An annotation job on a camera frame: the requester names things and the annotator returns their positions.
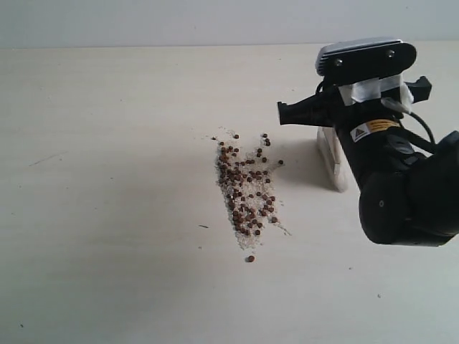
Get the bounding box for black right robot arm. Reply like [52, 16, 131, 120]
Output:
[278, 75, 458, 246]

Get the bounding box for brown and white debris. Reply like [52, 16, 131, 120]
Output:
[204, 125, 293, 252]

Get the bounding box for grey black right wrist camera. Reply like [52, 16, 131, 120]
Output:
[315, 37, 417, 103]

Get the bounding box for black right camera cable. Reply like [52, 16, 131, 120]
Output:
[382, 98, 438, 151]

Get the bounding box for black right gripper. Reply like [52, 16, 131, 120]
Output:
[277, 75, 430, 136]

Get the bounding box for white paint brush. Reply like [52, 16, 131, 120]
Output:
[316, 127, 348, 193]

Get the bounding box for scattered brown pellets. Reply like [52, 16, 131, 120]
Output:
[211, 133, 285, 263]

